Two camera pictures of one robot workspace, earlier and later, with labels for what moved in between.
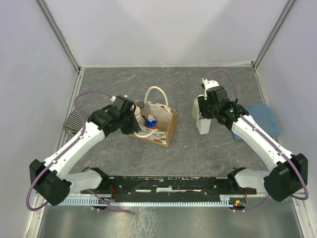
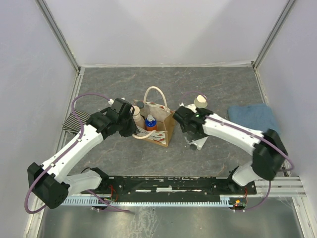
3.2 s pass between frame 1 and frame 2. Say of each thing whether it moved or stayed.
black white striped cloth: stayed
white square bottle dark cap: moved
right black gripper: moved
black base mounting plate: stayed
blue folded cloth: stayed
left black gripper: stayed
